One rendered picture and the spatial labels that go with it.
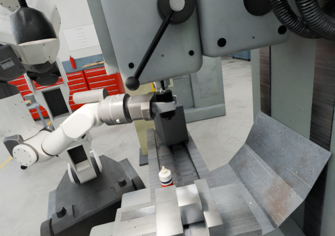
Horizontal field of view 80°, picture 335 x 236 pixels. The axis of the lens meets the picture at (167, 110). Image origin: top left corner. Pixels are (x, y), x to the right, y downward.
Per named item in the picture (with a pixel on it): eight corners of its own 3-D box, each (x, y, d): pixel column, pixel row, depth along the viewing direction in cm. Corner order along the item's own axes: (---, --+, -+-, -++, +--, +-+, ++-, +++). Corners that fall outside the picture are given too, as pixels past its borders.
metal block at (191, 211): (183, 225, 47) (178, 206, 45) (179, 205, 53) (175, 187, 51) (204, 220, 47) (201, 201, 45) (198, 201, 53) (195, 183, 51)
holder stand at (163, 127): (166, 147, 97) (158, 109, 90) (155, 130, 117) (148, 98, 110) (189, 139, 99) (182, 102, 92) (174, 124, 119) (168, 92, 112)
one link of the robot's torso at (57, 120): (57, 144, 117) (23, 65, 105) (87, 133, 124) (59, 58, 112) (56, 152, 104) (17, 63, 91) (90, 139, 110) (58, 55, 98)
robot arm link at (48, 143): (70, 145, 60) (36, 173, 67) (88, 130, 70) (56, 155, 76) (44, 119, 58) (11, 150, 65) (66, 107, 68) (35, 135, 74)
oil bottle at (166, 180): (164, 198, 67) (157, 171, 63) (162, 189, 70) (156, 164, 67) (175, 195, 67) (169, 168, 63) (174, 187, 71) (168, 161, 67)
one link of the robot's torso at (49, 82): (22, 44, 109) (8, 22, 93) (48, 40, 114) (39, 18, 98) (37, 89, 105) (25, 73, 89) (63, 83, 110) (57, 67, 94)
